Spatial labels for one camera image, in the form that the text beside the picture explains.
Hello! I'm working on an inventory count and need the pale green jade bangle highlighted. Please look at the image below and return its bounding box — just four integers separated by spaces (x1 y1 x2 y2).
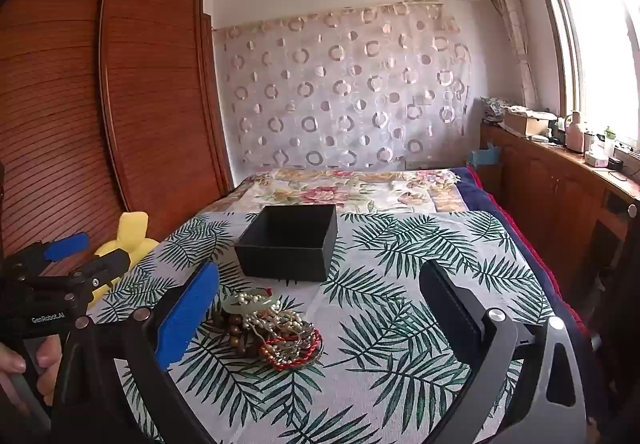
222 296 278 321

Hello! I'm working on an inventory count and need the yellow plush toy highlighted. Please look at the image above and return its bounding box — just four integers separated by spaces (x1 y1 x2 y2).
92 211 161 297

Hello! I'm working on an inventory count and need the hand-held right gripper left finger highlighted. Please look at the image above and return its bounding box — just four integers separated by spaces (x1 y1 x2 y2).
52 261 223 444

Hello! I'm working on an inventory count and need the brown slatted wooden wardrobe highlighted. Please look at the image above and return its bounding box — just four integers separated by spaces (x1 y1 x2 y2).
0 0 236 320

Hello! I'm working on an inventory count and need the window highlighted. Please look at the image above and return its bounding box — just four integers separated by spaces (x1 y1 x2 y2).
540 0 640 145

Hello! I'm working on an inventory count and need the long wooden cabinet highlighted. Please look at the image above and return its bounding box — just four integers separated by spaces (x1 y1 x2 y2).
479 121 640 320

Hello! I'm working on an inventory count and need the black box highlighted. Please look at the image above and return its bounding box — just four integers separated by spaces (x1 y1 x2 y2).
234 204 339 283

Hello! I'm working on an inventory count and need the palm leaf print cloth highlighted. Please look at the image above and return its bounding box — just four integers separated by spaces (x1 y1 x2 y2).
87 210 556 444

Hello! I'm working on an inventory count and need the long white pearl necklace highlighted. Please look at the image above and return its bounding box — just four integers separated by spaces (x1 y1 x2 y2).
225 288 282 307

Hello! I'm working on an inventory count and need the pink jug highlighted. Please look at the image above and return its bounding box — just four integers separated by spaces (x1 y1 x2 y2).
565 111 586 154

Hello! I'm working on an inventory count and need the patterned cloth pile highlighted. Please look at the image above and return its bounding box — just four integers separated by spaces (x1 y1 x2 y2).
480 96 511 117

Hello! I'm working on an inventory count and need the red braided bracelet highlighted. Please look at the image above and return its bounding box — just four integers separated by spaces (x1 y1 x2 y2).
260 326 323 371

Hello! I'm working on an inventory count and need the person's left hand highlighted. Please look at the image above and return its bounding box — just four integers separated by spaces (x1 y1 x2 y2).
0 336 63 407

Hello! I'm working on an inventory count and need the blue bag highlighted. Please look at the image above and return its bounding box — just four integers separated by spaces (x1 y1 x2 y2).
467 144 502 168

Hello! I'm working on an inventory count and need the brown bead bracelet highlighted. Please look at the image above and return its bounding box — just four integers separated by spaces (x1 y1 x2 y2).
212 311 261 350

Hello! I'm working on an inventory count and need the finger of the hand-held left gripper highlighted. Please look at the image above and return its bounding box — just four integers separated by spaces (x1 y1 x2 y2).
12 232 91 277
72 249 130 292

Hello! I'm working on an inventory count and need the open cardboard box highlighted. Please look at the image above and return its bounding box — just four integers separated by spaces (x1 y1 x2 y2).
502 108 557 137

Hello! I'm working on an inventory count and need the navy blue blanket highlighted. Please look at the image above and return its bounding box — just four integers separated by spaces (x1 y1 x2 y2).
440 166 588 340

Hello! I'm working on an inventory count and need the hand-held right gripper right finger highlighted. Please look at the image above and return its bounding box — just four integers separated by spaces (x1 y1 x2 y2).
419 260 588 444

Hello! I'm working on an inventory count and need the small pearl strand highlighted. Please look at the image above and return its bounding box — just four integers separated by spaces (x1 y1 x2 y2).
260 311 312 341

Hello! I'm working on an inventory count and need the floral blanket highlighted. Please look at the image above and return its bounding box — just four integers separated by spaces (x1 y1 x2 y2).
212 168 473 215

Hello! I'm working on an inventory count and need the white wrapped pipe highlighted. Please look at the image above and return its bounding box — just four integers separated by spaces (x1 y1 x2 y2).
482 0 538 110

